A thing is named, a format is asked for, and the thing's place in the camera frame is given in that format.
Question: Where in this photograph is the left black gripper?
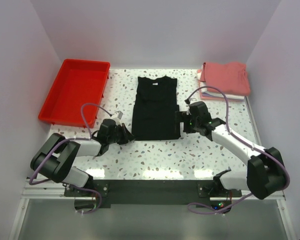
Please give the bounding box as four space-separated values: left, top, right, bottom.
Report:
107 122 135 145

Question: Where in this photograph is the red plastic tray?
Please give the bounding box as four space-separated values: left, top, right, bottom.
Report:
38 58 110 128

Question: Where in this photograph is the lavender folded t shirt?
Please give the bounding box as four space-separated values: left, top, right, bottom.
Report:
202 92 244 101

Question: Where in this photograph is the pink folded t shirt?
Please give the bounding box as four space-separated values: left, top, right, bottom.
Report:
200 61 251 96

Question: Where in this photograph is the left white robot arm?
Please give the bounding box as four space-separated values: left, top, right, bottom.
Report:
30 118 135 196

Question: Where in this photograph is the black t shirt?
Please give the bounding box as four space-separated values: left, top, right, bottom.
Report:
132 76 180 141

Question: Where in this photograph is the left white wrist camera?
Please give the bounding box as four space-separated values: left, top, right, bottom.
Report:
111 111 123 126

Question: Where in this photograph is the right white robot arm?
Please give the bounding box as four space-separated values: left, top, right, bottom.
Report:
175 101 290 200

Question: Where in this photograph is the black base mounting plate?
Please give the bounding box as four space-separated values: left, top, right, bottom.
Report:
64 178 242 214

